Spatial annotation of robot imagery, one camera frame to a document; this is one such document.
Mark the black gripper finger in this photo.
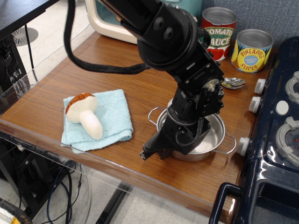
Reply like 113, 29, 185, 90
140, 132, 174, 161
158, 149, 173, 160

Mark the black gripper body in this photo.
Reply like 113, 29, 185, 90
158, 114, 210, 155

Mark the metal pot with handles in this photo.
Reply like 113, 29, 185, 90
152, 101, 236, 161

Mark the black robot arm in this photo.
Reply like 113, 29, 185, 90
102, 0, 224, 160

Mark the light blue folded cloth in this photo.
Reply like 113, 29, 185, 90
61, 89, 134, 154

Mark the plush toy mushroom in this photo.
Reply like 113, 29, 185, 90
65, 93, 103, 140

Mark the dark blue toy stove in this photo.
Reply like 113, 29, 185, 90
209, 37, 299, 224

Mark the pineapple slices can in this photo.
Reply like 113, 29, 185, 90
231, 29, 274, 73

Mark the tomato sauce can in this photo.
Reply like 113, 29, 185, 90
201, 7, 237, 61

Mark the toy microwave oven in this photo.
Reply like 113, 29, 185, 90
85, 0, 202, 44

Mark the black desk at left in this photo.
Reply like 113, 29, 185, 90
0, 0, 58, 39

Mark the spoon with green handle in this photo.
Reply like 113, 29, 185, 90
221, 77, 246, 89

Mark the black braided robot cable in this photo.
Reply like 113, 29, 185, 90
63, 0, 151, 75

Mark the blue cable under table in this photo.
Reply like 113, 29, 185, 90
46, 161, 82, 224

